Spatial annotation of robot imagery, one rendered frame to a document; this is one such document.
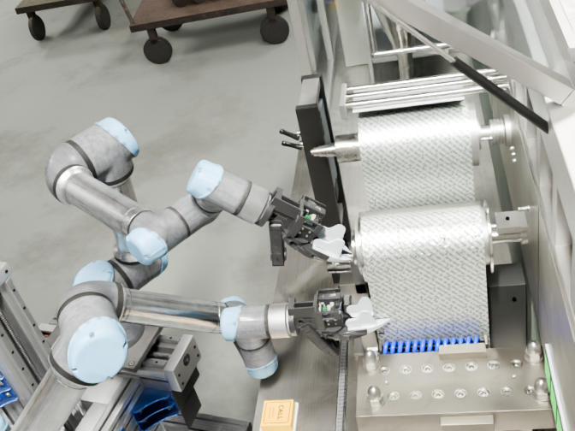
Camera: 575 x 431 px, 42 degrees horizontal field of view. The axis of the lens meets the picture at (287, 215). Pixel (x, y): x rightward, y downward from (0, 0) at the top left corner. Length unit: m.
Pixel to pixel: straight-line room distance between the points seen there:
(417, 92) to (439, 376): 0.61
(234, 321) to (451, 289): 0.46
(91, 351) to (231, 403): 1.57
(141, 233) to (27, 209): 3.13
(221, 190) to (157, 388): 0.91
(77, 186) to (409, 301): 0.75
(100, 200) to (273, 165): 2.64
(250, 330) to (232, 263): 1.98
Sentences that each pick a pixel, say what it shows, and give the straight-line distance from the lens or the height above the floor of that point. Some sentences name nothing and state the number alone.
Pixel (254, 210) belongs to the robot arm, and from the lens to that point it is 1.46.
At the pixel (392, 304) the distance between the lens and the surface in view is 1.59.
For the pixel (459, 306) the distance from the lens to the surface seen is 1.60.
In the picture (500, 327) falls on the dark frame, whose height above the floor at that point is 0.97.
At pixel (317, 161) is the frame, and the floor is 1.30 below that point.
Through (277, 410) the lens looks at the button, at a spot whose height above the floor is 0.92.
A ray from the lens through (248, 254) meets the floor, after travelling 3.63.
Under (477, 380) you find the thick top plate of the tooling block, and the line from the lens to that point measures 1.59.
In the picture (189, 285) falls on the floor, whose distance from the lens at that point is 3.57.
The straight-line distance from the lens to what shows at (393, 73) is 2.44.
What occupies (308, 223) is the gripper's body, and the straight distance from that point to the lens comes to 1.48.
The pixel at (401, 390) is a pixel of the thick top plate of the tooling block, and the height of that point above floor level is 1.03.
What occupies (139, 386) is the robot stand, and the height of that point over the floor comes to 0.70.
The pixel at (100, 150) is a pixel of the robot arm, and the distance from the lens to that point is 1.81.
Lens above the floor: 2.26
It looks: 37 degrees down
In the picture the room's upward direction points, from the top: 14 degrees counter-clockwise
